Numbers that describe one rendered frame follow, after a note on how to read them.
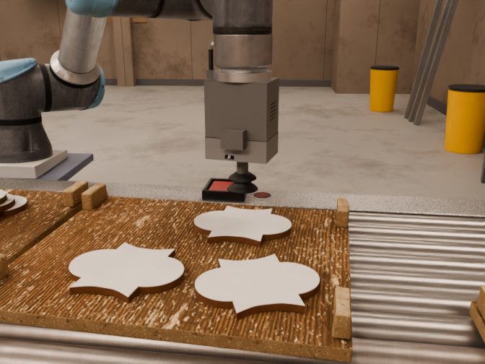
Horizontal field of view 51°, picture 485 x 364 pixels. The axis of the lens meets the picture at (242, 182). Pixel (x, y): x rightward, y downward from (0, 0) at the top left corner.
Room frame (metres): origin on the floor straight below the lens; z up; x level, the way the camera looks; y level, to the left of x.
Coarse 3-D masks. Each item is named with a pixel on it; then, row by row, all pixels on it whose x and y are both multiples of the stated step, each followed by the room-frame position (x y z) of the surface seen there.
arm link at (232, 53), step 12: (216, 36) 0.65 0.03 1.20; (228, 36) 0.64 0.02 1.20; (240, 36) 0.63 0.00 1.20; (252, 36) 0.63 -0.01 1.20; (264, 36) 0.64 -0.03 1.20; (216, 48) 0.65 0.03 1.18; (228, 48) 0.64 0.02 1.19; (240, 48) 0.63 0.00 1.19; (252, 48) 0.64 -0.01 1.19; (264, 48) 0.64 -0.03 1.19; (216, 60) 0.65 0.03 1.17; (228, 60) 0.64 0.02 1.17; (240, 60) 0.63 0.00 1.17; (252, 60) 0.64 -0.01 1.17; (264, 60) 0.65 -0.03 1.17; (228, 72) 0.65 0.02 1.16; (240, 72) 0.64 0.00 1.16; (252, 72) 0.64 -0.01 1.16
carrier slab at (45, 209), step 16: (16, 192) 0.83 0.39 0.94; (32, 192) 0.83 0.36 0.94; (48, 192) 0.83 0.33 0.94; (32, 208) 0.75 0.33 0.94; (48, 208) 0.75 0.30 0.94; (64, 208) 0.75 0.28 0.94; (80, 208) 0.77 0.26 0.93; (0, 224) 0.68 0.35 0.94; (16, 224) 0.68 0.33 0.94; (32, 224) 0.68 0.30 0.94; (48, 224) 0.68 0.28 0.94; (0, 240) 0.63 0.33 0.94; (16, 240) 0.63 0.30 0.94; (32, 240) 0.63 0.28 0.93; (16, 256) 0.59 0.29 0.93
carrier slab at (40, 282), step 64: (64, 256) 0.58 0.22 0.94; (192, 256) 0.58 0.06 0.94; (256, 256) 0.58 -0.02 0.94; (320, 256) 0.58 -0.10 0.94; (0, 320) 0.46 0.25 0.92; (64, 320) 0.44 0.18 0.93; (128, 320) 0.44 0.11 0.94; (192, 320) 0.44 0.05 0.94; (256, 320) 0.44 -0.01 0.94; (320, 320) 0.44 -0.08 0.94
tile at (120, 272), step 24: (72, 264) 0.54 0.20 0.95; (96, 264) 0.54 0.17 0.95; (120, 264) 0.54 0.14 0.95; (144, 264) 0.54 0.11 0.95; (168, 264) 0.54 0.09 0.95; (72, 288) 0.49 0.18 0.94; (96, 288) 0.49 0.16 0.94; (120, 288) 0.48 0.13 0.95; (144, 288) 0.49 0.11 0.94; (168, 288) 0.50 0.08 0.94
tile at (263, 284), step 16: (272, 256) 0.56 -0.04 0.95; (208, 272) 0.52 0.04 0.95; (224, 272) 0.52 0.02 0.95; (240, 272) 0.52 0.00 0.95; (256, 272) 0.52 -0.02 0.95; (272, 272) 0.52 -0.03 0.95; (288, 272) 0.52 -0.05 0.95; (304, 272) 0.52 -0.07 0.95; (208, 288) 0.48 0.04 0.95; (224, 288) 0.48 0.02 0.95; (240, 288) 0.48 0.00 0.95; (256, 288) 0.48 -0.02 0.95; (272, 288) 0.48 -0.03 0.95; (288, 288) 0.48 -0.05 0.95; (304, 288) 0.48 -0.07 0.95; (208, 304) 0.47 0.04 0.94; (224, 304) 0.46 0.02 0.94; (240, 304) 0.45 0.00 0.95; (256, 304) 0.45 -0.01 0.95; (272, 304) 0.45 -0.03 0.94; (288, 304) 0.46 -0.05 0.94; (304, 304) 0.45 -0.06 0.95
